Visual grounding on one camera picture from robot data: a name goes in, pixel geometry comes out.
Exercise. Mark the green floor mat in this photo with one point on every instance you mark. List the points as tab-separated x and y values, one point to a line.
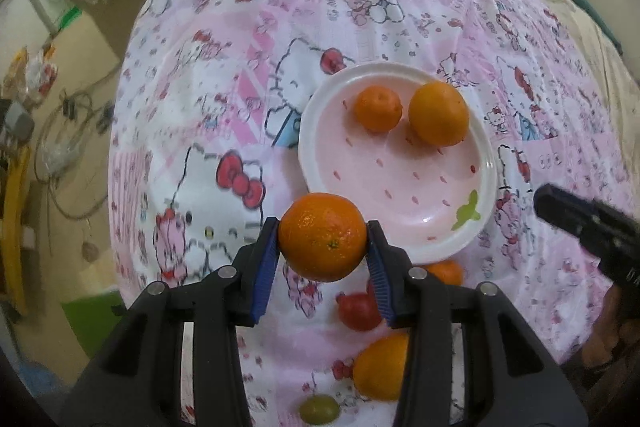
92	324

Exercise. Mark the small round tangerine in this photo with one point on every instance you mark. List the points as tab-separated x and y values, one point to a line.
378	108

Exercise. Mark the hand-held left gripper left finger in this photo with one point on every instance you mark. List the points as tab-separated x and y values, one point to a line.
265	268

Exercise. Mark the pink plate with white rim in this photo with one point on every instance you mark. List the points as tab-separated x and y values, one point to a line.
400	202

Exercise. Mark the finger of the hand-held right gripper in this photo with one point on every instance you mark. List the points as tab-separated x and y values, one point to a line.
565	211

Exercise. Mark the plastic bags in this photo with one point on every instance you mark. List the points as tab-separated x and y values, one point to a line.
32	74

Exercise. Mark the green grape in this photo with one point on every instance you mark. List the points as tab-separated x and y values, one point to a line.
319	409

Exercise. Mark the red tomato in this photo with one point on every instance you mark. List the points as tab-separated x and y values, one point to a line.
356	312

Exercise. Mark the large orange with green navel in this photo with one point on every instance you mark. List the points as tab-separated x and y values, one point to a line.
322	237

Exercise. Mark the yellow-orange orange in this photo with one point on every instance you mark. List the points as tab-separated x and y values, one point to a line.
381	367

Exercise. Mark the person's right hand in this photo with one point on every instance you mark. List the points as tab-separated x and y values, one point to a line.
607	327

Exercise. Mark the pink cartoon printed bed sheet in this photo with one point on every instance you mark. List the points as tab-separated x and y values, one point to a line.
250	72

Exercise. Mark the yellow plastic board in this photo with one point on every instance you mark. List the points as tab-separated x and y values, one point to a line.
14	227

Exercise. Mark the smooth oval orange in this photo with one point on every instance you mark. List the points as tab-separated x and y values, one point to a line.
438	113

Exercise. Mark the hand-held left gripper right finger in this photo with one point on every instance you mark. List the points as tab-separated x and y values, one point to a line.
379	279

